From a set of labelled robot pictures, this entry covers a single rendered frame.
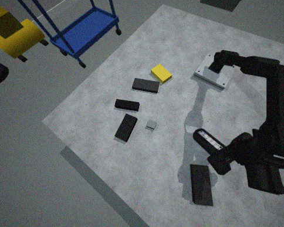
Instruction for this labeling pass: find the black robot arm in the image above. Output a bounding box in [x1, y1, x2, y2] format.
[209, 50, 284, 195]

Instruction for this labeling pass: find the yellow rectangular block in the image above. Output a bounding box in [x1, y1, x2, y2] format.
[151, 64, 172, 84]

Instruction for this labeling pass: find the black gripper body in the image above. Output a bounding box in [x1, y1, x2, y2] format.
[207, 132, 252, 175]

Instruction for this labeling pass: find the dark grey controller unit with rocker switches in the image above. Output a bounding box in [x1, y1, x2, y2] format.
[193, 128, 227, 158]

